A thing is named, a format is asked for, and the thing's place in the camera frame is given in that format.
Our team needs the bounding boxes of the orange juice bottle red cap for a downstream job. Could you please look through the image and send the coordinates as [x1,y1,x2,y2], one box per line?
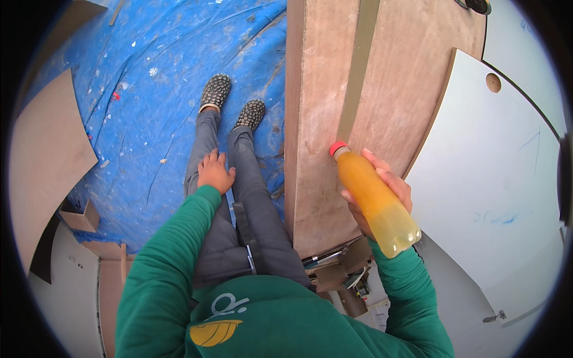
[329,141,422,260]

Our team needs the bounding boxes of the person's right hand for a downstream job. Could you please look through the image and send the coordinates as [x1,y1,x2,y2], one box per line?
[341,148,413,241]

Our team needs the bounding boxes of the white paper sheet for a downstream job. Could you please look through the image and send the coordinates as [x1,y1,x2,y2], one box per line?
[366,299,391,332]

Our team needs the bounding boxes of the black silver utility knife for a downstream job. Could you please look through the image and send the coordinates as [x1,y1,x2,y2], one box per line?
[302,247,350,269]

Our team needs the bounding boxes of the large curved brown board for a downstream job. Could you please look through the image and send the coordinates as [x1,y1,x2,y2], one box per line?
[9,67,99,276]

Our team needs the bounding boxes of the blue plastic tarp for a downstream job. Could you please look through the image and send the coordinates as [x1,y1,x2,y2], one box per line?
[22,0,287,256]

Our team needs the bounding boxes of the white panel with metal hinge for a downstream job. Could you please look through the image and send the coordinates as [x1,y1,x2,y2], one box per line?
[413,230,562,358]

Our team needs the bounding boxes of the short wooden batten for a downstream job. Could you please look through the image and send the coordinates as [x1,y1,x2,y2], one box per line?
[109,0,126,27]

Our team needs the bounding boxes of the small wooden box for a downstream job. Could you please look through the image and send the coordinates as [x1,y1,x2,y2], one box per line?
[58,198,101,234]

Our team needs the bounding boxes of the reddish brown plywood panel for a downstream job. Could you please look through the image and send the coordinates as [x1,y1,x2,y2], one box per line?
[81,240,136,358]

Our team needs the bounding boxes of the white laminate board with hole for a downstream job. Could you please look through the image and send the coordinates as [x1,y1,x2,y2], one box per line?
[404,48,566,324]

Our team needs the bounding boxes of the person's body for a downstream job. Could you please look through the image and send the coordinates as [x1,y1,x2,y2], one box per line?
[115,244,455,358]

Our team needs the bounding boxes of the black round tool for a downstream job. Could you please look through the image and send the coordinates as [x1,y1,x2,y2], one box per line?
[454,0,492,16]

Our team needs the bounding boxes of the person's legs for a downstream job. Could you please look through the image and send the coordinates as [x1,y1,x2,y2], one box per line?
[184,73,314,291]

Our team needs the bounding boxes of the olive edge band strip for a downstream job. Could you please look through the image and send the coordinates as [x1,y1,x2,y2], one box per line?
[336,0,381,145]

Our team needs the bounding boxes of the thin wooden strip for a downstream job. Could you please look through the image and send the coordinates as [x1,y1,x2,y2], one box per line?
[119,243,129,285]

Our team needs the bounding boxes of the white cabinet panel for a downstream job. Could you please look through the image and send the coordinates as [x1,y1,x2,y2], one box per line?
[27,221,105,358]

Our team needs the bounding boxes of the person's left hand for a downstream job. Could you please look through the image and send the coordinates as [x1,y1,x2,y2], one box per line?
[197,149,236,196]

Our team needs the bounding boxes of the white laminate board with scribbles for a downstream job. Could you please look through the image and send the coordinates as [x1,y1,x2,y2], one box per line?
[482,0,570,140]

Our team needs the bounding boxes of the plywood workbench top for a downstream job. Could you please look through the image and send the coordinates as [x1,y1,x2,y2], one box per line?
[284,0,489,260]

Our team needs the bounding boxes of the pile of wood offcuts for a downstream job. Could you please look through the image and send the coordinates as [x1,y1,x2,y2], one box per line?
[306,237,373,294]

